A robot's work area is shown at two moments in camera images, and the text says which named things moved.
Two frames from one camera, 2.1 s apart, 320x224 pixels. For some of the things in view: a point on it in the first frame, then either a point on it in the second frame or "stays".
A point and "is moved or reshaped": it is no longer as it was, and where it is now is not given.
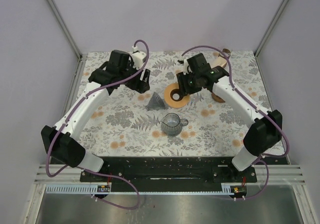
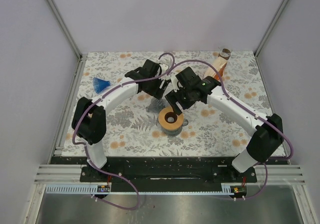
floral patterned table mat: x=162 y=122 stays
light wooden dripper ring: x=180 y=103 is moved or reshaped
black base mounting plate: x=173 y=173 stays
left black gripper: x=144 y=85 → x=157 y=92
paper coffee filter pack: x=219 y=61 stays
